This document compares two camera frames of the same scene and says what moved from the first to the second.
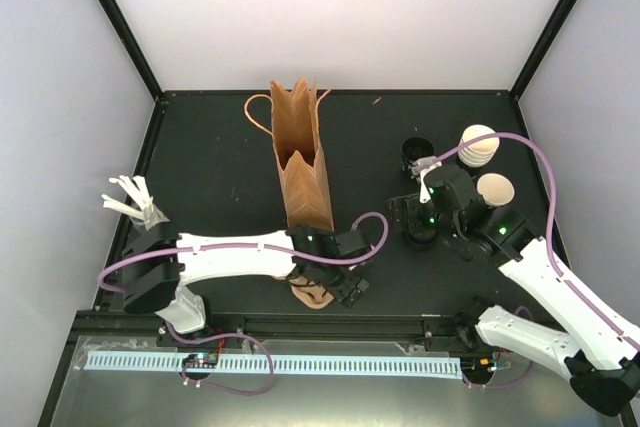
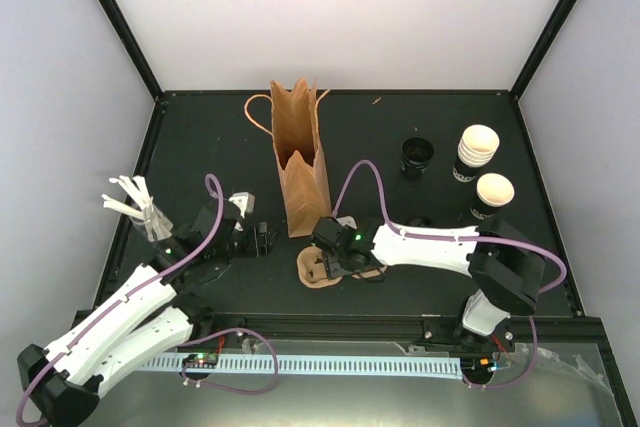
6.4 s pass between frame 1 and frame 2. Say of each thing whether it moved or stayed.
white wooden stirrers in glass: stayed
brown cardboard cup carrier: moved
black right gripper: moved
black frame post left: stayed
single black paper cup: stayed
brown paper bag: stayed
